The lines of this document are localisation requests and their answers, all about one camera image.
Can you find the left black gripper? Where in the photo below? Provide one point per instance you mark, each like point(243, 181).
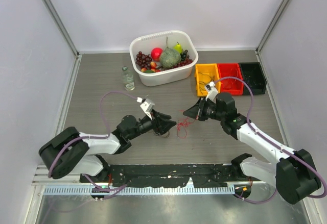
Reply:
point(160, 125)

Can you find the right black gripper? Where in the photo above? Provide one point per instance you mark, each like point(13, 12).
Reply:
point(192, 112)

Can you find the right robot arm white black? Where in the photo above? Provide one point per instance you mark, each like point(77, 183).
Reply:
point(292, 173)

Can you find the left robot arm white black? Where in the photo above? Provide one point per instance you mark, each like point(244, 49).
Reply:
point(72, 151)

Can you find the yellow storage bin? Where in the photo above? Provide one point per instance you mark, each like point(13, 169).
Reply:
point(205, 73)

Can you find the red storage bin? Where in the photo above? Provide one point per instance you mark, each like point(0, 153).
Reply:
point(232, 86)

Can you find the red cherry bunch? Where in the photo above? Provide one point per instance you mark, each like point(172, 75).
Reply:
point(182, 63)

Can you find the dark purple grape bunch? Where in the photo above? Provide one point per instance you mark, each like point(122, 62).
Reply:
point(184, 55)

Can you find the clear glass bottle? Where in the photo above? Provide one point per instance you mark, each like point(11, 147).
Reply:
point(128, 79)

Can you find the green netted melon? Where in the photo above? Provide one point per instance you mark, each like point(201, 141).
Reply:
point(169, 57)

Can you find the small peaches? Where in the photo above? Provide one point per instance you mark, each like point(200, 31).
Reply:
point(150, 67)

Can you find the dark red grape bunch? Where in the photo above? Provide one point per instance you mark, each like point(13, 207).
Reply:
point(140, 57)

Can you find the green pear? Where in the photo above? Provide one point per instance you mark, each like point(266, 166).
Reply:
point(178, 48)

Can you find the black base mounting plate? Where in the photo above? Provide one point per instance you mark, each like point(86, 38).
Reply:
point(171, 175)

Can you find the red pomegranate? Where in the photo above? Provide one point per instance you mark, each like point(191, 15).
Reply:
point(156, 53)

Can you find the black storage bin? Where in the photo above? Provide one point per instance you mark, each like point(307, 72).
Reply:
point(253, 76)

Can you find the white plastic basket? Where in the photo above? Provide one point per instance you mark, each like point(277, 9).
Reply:
point(167, 39)

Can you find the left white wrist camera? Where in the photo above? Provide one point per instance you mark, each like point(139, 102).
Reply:
point(147, 107)

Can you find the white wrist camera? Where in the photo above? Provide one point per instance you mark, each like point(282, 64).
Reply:
point(211, 90)
point(147, 107)

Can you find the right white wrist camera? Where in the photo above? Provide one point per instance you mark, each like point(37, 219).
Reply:
point(211, 90)

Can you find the white slotted cable duct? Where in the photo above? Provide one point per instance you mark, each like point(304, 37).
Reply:
point(91, 190)

